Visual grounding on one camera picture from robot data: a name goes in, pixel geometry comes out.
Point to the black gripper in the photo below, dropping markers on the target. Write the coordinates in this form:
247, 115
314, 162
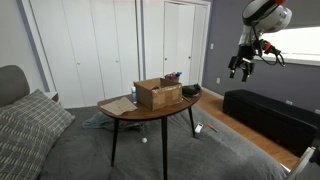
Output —
245, 53

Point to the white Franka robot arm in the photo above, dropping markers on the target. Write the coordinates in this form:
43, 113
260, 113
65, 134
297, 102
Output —
266, 15

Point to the black storage bench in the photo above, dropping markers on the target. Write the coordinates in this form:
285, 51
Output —
266, 116

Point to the black case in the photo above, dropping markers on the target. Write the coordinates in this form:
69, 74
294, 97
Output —
190, 90

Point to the pencil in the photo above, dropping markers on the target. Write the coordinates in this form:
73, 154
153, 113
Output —
185, 98

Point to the white remote control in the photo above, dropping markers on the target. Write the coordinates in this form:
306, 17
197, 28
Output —
199, 128

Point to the pink cup of pens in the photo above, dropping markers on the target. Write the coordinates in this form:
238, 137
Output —
172, 77

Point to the white framed window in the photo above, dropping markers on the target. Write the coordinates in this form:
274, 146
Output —
300, 43

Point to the white bifold closet door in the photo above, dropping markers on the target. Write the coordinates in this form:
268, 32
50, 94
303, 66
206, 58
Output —
83, 50
180, 40

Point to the brown cardboard box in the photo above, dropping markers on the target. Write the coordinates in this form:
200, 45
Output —
163, 96

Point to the grey bed blanket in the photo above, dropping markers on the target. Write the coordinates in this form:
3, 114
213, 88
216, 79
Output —
213, 156

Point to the round wooden side table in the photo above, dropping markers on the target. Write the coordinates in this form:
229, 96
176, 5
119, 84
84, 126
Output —
143, 114

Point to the small white ball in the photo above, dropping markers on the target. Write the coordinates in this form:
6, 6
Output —
144, 140

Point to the flat brown cardboard sheet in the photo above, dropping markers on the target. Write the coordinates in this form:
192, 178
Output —
118, 106

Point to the crumpled blue cloth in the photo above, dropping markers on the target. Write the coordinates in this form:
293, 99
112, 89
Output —
96, 120

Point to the white wooden nightstand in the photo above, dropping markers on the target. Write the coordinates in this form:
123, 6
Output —
53, 96

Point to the grey plaid pillow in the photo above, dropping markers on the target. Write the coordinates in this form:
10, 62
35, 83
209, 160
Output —
40, 113

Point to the grey upholstered headboard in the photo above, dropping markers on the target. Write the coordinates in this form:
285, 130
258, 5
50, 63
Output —
11, 83

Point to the grey dash patterned pillow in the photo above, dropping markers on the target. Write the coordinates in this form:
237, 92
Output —
20, 150

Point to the white wall outlet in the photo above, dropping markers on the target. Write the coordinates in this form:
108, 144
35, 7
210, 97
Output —
317, 111
289, 102
218, 80

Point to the white light switch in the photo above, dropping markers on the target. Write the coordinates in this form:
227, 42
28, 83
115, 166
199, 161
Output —
211, 46

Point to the wrist camera with orange mount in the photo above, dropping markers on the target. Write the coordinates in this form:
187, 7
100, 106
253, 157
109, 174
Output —
267, 46

